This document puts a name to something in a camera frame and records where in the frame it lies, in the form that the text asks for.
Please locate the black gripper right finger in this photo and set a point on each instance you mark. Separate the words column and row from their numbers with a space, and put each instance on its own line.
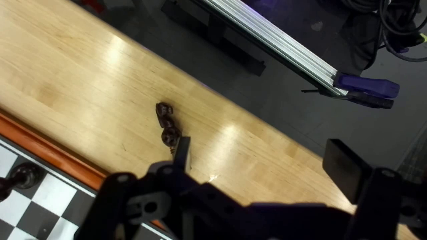
column 345, row 168

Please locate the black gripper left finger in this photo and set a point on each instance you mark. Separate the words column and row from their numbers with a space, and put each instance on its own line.
column 182, row 153

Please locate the dark brown chess piece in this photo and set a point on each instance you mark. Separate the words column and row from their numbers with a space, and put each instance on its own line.
column 168, row 128

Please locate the wooden chessboard with pieces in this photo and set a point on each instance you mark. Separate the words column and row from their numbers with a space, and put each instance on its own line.
column 48, row 194

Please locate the black chess pawn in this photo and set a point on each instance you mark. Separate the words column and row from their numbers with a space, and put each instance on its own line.
column 27, row 176

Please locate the blue bar clamp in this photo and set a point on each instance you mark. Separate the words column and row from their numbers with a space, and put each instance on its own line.
column 369, row 85

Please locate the aluminium extrusion rail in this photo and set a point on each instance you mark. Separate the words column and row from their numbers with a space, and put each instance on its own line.
column 275, row 37

